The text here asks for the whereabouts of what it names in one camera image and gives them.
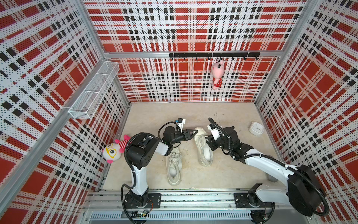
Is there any pink hanging plush toy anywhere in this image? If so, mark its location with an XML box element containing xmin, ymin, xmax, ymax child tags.
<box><xmin>211</xmin><ymin>60</ymin><xmax>225</xmax><ymax>90</ymax></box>

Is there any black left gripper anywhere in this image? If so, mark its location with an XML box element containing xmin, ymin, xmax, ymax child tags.
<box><xmin>170</xmin><ymin>129</ymin><xmax>198</xmax><ymax>145</ymax></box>

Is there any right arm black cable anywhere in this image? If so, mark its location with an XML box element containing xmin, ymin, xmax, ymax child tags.
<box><xmin>208</xmin><ymin>117</ymin><xmax>330</xmax><ymax>217</ymax></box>

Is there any white wire mesh basket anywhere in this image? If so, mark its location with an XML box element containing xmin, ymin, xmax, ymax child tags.
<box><xmin>69</xmin><ymin>61</ymin><xmax>119</xmax><ymax>119</ymax></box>

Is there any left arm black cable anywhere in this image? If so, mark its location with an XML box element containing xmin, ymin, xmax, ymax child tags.
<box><xmin>121</xmin><ymin>121</ymin><xmax>180</xmax><ymax>224</ymax></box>

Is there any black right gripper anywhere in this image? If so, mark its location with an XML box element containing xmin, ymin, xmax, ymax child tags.
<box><xmin>202</xmin><ymin>134</ymin><xmax>231</xmax><ymax>152</ymax></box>

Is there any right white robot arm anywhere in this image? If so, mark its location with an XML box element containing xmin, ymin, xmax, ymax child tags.
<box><xmin>197</xmin><ymin>124</ymin><xmax>329</xmax><ymax>216</ymax></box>

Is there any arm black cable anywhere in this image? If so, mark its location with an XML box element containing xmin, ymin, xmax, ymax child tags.
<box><xmin>121</xmin><ymin>121</ymin><xmax>180</xmax><ymax>224</ymax></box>
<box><xmin>208</xmin><ymin>117</ymin><xmax>330</xmax><ymax>217</ymax></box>

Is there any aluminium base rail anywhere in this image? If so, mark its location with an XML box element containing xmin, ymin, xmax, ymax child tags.
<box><xmin>79</xmin><ymin>189</ymin><xmax>320</xmax><ymax>224</ymax></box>

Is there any black hook rail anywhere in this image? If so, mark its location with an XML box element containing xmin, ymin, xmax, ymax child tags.
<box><xmin>169</xmin><ymin>52</ymin><xmax>261</xmax><ymax>59</ymax></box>

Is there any pink striped plush doll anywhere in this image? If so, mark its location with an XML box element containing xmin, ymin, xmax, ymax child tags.
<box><xmin>103</xmin><ymin>135</ymin><xmax>130</xmax><ymax>164</ymax></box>

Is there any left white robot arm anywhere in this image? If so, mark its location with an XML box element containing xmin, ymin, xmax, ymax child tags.
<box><xmin>124</xmin><ymin>127</ymin><xmax>198</xmax><ymax>197</ymax></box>

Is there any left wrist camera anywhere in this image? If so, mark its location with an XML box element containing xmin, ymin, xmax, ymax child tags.
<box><xmin>175</xmin><ymin>118</ymin><xmax>186</xmax><ymax>132</ymax></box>

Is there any white sneaker one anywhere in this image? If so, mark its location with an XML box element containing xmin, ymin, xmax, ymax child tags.
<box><xmin>194</xmin><ymin>127</ymin><xmax>213</xmax><ymax>167</ymax></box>
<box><xmin>166</xmin><ymin>148</ymin><xmax>182</xmax><ymax>185</ymax></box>

